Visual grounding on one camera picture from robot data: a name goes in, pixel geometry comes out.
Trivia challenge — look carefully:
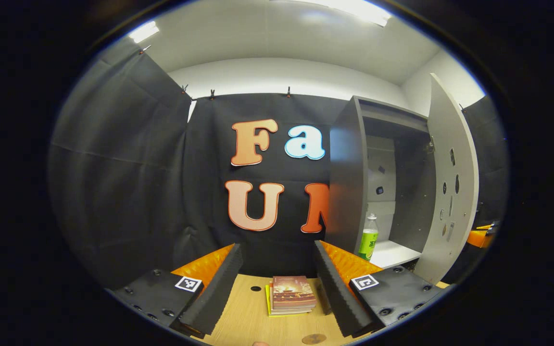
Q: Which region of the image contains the brown picture book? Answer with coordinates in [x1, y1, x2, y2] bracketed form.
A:
[271, 276, 317, 310]

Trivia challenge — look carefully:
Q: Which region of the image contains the green label bottle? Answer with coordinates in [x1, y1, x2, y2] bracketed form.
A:
[358, 213, 379, 261]

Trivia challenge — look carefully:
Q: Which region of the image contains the beige cabinet door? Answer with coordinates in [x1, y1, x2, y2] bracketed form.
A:
[412, 73, 479, 285]

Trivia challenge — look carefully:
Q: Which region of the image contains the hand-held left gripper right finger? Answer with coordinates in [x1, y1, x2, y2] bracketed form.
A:
[314, 239, 446, 338]

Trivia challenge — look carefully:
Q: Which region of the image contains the long ceiling light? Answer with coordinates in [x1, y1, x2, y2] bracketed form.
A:
[272, 0, 393, 27]

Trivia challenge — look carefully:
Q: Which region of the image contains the black backdrop cloth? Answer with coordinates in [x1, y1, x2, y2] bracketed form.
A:
[49, 36, 508, 289]

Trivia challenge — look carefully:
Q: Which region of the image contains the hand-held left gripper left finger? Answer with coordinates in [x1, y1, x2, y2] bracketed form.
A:
[106, 243, 244, 339]

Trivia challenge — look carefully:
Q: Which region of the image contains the small ceiling light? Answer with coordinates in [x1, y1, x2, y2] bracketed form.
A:
[128, 21, 160, 44]

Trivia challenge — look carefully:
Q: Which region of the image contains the grey cabinet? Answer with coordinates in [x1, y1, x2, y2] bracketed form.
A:
[325, 95, 439, 270]

